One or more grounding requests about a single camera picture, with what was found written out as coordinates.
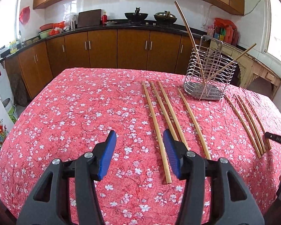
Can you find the wooden chopstick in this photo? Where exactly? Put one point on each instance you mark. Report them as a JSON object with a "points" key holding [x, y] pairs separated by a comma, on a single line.
{"points": [[159, 99], [244, 52], [194, 121], [185, 23], [242, 126], [260, 126], [247, 121], [164, 166], [252, 121], [168, 103]]}

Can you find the clear plastic bag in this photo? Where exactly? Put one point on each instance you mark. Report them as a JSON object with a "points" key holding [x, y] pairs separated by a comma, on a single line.
{"points": [[71, 16]]}

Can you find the red bag over bottles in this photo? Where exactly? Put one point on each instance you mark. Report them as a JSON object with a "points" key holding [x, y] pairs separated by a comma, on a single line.
{"points": [[224, 23]]}

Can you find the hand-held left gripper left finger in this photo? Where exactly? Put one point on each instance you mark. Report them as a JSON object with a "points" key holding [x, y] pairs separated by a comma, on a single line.
{"points": [[106, 154]]}

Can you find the narrow kitchen window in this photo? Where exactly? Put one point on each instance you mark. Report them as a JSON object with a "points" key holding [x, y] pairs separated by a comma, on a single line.
{"points": [[2, 18]]}

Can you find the green basin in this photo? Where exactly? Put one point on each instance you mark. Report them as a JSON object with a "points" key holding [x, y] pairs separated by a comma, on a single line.
{"points": [[44, 34]]}

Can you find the red bottle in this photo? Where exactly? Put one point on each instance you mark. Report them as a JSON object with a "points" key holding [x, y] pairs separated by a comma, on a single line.
{"points": [[104, 18]]}

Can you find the old cream wooden table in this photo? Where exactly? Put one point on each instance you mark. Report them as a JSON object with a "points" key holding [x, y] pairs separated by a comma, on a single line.
{"points": [[255, 70]]}

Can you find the small plate of food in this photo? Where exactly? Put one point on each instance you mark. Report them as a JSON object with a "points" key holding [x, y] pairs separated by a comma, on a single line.
{"points": [[111, 23]]}

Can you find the white and green bucket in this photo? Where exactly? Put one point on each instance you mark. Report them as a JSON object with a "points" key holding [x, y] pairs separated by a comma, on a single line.
{"points": [[11, 111]]}

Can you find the red basin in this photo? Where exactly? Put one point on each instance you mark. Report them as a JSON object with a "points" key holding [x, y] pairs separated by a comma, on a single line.
{"points": [[46, 26]]}

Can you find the brown lower kitchen cabinets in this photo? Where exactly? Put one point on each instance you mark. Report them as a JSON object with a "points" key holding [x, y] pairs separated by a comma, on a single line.
{"points": [[103, 49]]}

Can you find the red floral tablecloth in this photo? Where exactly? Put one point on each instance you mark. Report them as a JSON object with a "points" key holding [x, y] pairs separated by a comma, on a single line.
{"points": [[84, 112]]}

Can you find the orange plastic bag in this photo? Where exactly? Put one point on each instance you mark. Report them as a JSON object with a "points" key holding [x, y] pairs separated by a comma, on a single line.
{"points": [[57, 28]]}

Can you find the metal cup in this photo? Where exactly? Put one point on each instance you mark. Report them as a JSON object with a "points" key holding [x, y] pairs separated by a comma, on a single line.
{"points": [[73, 25]]}

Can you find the wide kitchen window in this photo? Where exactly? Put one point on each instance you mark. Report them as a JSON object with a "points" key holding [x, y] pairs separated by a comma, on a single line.
{"points": [[278, 28]]}

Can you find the dark cutting board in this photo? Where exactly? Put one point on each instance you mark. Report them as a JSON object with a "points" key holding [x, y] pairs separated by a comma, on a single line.
{"points": [[89, 18]]}

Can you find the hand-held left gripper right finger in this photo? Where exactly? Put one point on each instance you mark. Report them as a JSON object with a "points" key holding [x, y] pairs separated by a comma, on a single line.
{"points": [[172, 154]]}

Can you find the red bag on wall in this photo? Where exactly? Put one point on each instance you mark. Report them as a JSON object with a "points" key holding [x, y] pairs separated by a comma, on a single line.
{"points": [[24, 16]]}

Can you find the black wok with lid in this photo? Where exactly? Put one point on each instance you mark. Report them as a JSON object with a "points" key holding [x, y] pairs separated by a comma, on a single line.
{"points": [[165, 17]]}

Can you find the gas stove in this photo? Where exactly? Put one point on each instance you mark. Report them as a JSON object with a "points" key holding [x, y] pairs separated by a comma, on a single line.
{"points": [[149, 24]]}

